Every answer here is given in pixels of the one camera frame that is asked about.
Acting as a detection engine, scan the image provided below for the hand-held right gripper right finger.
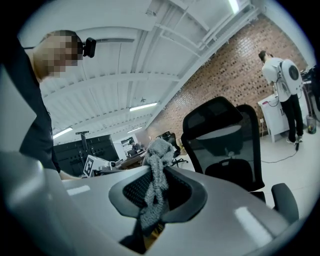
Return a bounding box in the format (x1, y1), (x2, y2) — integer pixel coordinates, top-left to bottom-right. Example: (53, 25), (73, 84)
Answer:
(149, 166), (301, 256)

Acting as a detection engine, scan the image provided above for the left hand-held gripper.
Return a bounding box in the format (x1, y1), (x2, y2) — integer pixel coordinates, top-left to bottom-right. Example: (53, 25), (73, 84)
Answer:
(82, 154), (118, 178)

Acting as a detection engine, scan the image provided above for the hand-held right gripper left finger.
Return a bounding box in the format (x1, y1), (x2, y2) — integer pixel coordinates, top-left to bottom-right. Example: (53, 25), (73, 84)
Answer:
(0, 151), (152, 256)

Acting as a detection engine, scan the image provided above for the black office chair seat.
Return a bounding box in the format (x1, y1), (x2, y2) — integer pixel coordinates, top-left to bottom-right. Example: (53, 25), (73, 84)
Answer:
(248, 191), (267, 204)

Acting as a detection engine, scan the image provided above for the grey fluffy cloth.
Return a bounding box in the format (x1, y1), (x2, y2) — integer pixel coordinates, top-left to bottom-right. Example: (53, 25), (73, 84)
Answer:
(139, 138), (176, 233)

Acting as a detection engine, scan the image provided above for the person's left forearm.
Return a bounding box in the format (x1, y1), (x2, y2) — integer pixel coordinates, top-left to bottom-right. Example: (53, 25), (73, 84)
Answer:
(59, 172), (82, 181)

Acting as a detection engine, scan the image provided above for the dark wooden desk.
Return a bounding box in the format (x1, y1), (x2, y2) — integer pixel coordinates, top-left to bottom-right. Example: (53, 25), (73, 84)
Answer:
(119, 152), (149, 170)

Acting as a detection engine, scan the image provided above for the black chair armrest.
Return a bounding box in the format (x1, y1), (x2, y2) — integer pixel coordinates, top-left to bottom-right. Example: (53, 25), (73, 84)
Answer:
(271, 183), (300, 224)

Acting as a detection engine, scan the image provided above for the black office chair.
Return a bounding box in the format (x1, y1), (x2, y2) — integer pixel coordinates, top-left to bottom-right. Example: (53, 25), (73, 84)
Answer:
(159, 131), (189, 168)

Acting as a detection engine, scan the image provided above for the person's black shirt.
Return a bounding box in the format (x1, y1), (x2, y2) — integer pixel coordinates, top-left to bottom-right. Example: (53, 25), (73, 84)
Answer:
(0, 32), (62, 174)

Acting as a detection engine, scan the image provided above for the white cabinet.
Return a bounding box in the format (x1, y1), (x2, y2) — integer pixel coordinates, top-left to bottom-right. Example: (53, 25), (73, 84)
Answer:
(257, 96), (291, 144)

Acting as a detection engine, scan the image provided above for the person's head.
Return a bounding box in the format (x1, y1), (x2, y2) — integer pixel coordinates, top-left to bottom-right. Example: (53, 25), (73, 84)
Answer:
(31, 29), (85, 81)

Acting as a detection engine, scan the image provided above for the mesh waste bin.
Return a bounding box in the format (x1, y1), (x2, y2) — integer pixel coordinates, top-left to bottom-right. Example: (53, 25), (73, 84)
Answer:
(306, 115), (317, 135)

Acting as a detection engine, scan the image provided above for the white backpack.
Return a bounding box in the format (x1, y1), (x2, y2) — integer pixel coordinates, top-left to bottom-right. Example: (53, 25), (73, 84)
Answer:
(279, 58), (304, 96)

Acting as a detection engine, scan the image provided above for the black floor cable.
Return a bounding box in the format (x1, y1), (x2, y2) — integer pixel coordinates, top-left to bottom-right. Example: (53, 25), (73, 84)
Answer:
(261, 143), (301, 164)

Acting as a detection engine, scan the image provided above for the black head-mounted camera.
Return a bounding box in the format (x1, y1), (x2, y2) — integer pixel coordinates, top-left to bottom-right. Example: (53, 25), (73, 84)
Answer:
(82, 37), (98, 59)

